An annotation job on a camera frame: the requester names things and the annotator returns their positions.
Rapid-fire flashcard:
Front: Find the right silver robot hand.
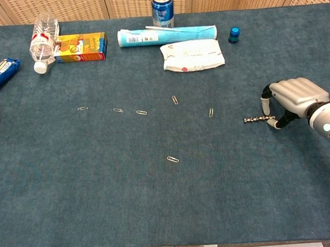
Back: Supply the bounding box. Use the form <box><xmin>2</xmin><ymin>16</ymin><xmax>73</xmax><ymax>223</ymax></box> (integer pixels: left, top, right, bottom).
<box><xmin>258</xmin><ymin>75</ymin><xmax>330</xmax><ymax>131</ymax></box>

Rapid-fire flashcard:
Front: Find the silver magnetic bead bar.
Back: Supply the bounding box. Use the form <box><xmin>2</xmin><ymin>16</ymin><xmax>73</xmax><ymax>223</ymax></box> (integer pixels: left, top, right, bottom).
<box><xmin>243</xmin><ymin>114</ymin><xmax>277</xmax><ymax>124</ymax></box>

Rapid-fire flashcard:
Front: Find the small blue capped bottle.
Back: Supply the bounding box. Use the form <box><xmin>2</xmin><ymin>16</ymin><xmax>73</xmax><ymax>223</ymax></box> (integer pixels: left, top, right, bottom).
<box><xmin>227</xmin><ymin>26</ymin><xmax>242</xmax><ymax>44</ymax></box>

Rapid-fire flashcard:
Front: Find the white wet wipes pack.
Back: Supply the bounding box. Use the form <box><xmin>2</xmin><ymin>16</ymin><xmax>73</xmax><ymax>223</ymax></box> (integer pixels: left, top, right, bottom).
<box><xmin>158</xmin><ymin>37</ymin><xmax>226</xmax><ymax>74</ymax></box>

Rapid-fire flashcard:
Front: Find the light blue cylindrical tube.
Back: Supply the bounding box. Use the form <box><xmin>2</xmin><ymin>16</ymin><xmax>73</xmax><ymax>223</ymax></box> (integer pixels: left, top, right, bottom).
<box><xmin>116</xmin><ymin>22</ymin><xmax>219</xmax><ymax>50</ymax></box>

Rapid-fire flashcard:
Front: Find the white thin stick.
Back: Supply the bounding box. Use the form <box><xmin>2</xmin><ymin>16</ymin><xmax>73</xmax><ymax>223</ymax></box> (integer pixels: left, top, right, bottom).
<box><xmin>145</xmin><ymin>23</ymin><xmax>182</xmax><ymax>35</ymax></box>

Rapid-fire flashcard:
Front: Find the blue soda can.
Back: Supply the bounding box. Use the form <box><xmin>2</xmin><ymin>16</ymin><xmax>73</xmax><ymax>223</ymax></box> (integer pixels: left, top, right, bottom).
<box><xmin>151</xmin><ymin>0</ymin><xmax>176</xmax><ymax>30</ymax></box>

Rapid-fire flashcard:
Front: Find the teal felt table cover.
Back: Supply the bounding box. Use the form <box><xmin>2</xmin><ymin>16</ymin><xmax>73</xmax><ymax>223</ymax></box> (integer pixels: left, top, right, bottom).
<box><xmin>0</xmin><ymin>0</ymin><xmax>330</xmax><ymax>247</ymax></box>

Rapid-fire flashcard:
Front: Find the yellow orange cardboard box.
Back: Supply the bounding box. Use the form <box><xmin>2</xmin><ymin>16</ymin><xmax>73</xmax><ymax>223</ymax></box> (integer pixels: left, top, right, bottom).
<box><xmin>52</xmin><ymin>31</ymin><xmax>110</xmax><ymax>64</ymax></box>

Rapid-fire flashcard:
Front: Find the clear plastic water bottle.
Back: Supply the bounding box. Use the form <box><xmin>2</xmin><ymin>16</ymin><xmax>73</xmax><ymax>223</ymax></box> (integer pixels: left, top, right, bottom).
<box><xmin>26</xmin><ymin>12</ymin><xmax>64</xmax><ymax>76</ymax></box>

